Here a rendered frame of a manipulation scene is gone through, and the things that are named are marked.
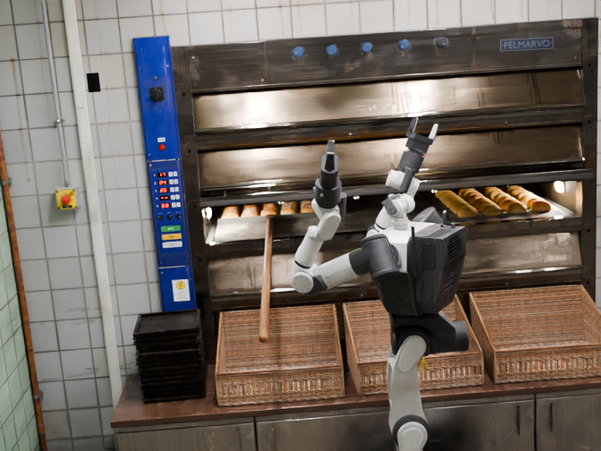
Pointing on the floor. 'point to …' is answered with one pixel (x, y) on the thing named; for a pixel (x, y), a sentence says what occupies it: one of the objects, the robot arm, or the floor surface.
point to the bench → (369, 420)
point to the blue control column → (148, 68)
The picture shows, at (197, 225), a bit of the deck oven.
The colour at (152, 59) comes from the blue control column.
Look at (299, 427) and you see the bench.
